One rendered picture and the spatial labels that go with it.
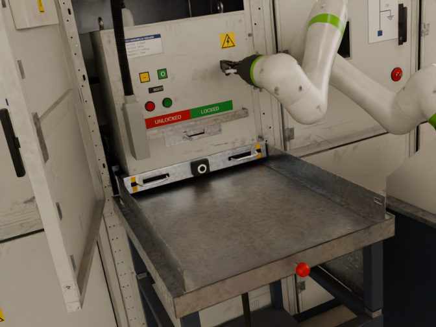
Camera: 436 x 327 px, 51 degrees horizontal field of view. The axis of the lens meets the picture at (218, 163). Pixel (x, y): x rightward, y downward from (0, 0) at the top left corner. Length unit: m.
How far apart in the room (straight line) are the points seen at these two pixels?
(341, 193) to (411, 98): 0.43
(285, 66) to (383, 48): 0.89
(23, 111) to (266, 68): 0.61
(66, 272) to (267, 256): 0.46
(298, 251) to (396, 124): 0.73
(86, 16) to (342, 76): 1.23
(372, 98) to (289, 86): 0.54
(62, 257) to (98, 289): 0.74
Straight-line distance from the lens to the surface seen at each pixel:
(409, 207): 1.56
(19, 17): 1.07
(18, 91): 0.91
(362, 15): 1.95
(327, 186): 1.42
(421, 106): 1.61
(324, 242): 1.16
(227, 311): 2.01
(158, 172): 1.56
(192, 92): 1.55
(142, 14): 2.36
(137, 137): 1.40
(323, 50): 1.42
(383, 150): 2.13
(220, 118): 1.56
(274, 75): 1.19
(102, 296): 1.76
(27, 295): 1.72
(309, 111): 1.26
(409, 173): 1.54
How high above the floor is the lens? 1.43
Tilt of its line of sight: 19 degrees down
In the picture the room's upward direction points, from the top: 8 degrees counter-clockwise
